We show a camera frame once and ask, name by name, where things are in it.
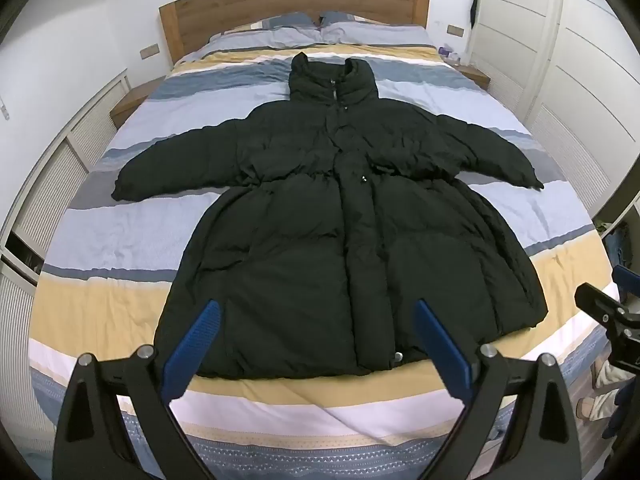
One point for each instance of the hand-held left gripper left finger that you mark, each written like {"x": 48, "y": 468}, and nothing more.
{"x": 192, "y": 345}

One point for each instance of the wall switch plate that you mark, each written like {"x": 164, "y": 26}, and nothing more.
{"x": 149, "y": 51}
{"x": 455, "y": 30}

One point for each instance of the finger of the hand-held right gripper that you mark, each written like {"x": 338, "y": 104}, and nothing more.
{"x": 627, "y": 282}
{"x": 597, "y": 302}

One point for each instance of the wooden headboard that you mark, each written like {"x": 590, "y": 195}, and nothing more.
{"x": 280, "y": 5}

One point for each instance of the white wardrobe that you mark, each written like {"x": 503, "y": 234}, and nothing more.
{"x": 560, "y": 60}

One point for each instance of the beige slipper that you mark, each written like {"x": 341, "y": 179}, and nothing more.
{"x": 612, "y": 375}
{"x": 595, "y": 407}

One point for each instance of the wooden nightstand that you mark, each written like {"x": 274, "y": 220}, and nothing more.
{"x": 472, "y": 72}
{"x": 135, "y": 100}

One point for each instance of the striped pillow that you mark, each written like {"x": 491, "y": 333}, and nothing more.
{"x": 270, "y": 30}
{"x": 375, "y": 27}

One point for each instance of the black puffer coat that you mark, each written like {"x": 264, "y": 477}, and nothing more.
{"x": 320, "y": 240}

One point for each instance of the white louvred cabinet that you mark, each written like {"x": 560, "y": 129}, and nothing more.
{"x": 55, "y": 170}

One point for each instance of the purple item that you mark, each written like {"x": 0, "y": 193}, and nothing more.
{"x": 446, "y": 53}

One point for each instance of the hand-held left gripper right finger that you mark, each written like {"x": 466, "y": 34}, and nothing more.
{"x": 445, "y": 350}

